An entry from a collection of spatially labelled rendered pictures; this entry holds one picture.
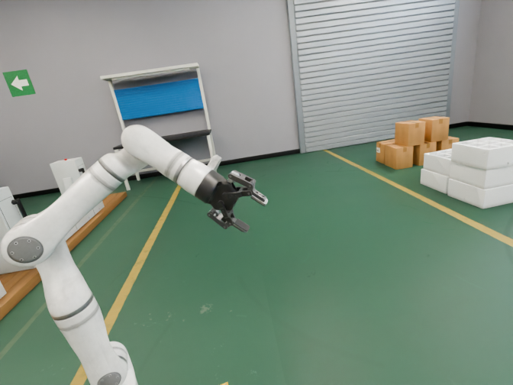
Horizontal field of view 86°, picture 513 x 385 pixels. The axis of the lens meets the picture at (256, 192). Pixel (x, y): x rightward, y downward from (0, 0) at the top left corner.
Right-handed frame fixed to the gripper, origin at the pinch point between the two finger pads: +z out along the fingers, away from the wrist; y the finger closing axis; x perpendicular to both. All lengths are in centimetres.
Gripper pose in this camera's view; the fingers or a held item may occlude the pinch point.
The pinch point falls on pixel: (255, 215)
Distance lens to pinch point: 64.5
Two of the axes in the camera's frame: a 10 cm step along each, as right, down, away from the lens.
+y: 4.6, -7.1, -5.3
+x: 2.8, -4.5, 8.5
